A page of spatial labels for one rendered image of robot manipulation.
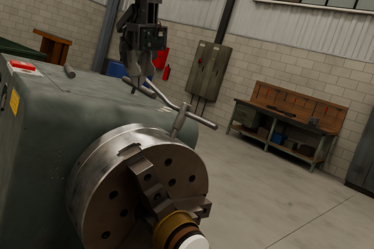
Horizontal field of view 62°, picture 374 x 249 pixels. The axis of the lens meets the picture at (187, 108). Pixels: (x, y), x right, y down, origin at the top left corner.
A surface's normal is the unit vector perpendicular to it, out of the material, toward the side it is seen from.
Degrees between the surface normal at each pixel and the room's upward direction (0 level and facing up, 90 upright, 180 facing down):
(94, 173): 65
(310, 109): 90
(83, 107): 36
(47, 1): 90
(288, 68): 90
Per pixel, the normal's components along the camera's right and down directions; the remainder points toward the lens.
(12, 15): 0.72, 0.32
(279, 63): -0.64, -0.07
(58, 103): 0.56, -0.60
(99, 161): -0.48, -0.64
